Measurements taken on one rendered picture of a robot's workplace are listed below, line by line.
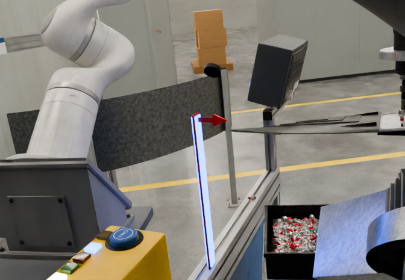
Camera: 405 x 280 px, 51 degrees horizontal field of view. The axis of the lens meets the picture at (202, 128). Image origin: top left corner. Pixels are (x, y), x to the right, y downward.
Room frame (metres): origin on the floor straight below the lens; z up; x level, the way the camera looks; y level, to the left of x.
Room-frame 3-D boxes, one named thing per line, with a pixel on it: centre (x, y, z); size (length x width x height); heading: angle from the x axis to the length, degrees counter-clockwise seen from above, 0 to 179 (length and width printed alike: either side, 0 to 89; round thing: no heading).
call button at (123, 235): (0.54, 0.13, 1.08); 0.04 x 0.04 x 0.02
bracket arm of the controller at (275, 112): (1.34, -0.25, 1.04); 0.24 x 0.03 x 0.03; 155
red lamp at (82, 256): (0.50, 0.18, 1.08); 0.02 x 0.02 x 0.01; 65
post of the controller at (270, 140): (1.24, -0.21, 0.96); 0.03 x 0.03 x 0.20; 65
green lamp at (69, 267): (0.48, 0.19, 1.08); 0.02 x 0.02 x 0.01; 65
